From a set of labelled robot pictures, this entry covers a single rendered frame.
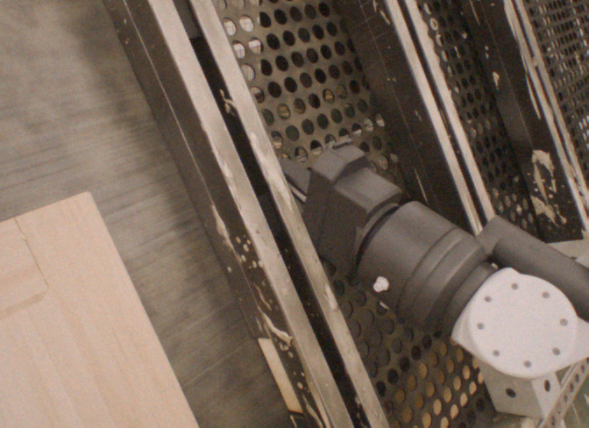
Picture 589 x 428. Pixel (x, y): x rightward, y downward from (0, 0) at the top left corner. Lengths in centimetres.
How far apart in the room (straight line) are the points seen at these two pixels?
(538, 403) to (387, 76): 47
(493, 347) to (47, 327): 31
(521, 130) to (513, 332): 62
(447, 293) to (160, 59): 30
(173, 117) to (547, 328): 33
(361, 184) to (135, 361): 23
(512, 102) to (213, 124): 61
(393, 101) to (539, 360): 40
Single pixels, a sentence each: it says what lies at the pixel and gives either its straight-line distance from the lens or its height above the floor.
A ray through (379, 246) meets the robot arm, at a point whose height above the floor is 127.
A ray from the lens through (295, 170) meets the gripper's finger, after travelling 48.
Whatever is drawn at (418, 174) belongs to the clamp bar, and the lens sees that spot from 67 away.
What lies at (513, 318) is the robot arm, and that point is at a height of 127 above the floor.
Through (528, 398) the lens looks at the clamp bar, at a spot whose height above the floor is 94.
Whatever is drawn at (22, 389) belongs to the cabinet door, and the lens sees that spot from 42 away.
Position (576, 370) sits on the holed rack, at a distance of 91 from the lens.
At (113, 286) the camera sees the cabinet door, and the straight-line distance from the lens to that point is 42.
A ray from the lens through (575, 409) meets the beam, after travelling 91.
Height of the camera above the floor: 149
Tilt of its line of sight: 30 degrees down
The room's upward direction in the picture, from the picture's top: straight up
